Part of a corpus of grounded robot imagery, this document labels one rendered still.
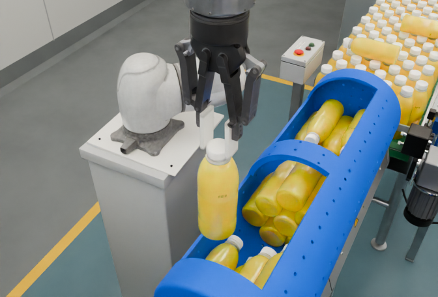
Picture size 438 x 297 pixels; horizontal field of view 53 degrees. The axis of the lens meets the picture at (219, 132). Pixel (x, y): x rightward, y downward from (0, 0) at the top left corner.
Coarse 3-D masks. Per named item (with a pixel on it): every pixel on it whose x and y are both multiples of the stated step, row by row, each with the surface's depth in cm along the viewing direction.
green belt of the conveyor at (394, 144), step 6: (426, 108) 174; (420, 120) 168; (402, 138) 160; (390, 144) 158; (396, 144) 157; (390, 150) 157; (396, 150) 157; (396, 156) 157; (402, 156) 156; (408, 156) 155
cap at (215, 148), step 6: (216, 138) 70; (210, 144) 69; (216, 144) 69; (222, 144) 69; (210, 150) 68; (216, 150) 68; (222, 150) 68; (210, 156) 69; (216, 156) 68; (222, 156) 68
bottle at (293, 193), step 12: (300, 168) 106; (312, 168) 106; (288, 180) 103; (300, 180) 102; (312, 180) 104; (276, 192) 103; (288, 192) 100; (300, 192) 100; (288, 204) 103; (300, 204) 100
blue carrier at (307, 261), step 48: (336, 96) 141; (384, 96) 126; (288, 144) 107; (384, 144) 120; (240, 192) 111; (336, 192) 97; (336, 240) 94; (192, 288) 76; (240, 288) 76; (288, 288) 79
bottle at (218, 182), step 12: (204, 168) 70; (216, 168) 69; (228, 168) 70; (204, 180) 71; (216, 180) 70; (228, 180) 70; (204, 192) 72; (216, 192) 71; (228, 192) 71; (204, 204) 74; (216, 204) 73; (228, 204) 73; (204, 216) 76; (216, 216) 74; (228, 216) 75; (204, 228) 78; (216, 228) 77; (228, 228) 77
